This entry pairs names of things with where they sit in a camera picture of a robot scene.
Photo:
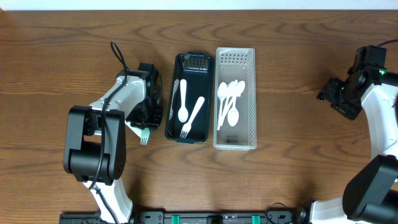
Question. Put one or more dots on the white plastic fork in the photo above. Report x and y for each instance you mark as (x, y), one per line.
(187, 126)

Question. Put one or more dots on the white spoon bowl down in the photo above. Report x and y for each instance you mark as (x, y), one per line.
(233, 113)

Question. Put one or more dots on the black plastic basket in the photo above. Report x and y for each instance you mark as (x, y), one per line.
(197, 69)

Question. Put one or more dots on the white spoon bowl up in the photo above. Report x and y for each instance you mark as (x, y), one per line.
(222, 92)

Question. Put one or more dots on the white spoon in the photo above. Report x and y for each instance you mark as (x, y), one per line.
(183, 112)
(240, 86)
(226, 103)

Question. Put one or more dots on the mint green plastic fork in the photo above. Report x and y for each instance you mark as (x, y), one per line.
(145, 134)

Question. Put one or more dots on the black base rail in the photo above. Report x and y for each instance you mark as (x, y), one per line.
(271, 216)

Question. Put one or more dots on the white plastic fork underneath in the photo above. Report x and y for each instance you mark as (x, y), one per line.
(136, 130)

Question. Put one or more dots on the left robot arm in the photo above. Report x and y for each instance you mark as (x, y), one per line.
(95, 144)

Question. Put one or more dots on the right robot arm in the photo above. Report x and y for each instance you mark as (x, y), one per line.
(368, 197)

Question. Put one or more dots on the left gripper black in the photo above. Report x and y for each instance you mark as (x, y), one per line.
(146, 117)

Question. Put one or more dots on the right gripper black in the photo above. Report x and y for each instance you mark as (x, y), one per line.
(330, 92)

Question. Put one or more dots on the clear plastic basket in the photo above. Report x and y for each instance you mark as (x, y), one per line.
(237, 64)

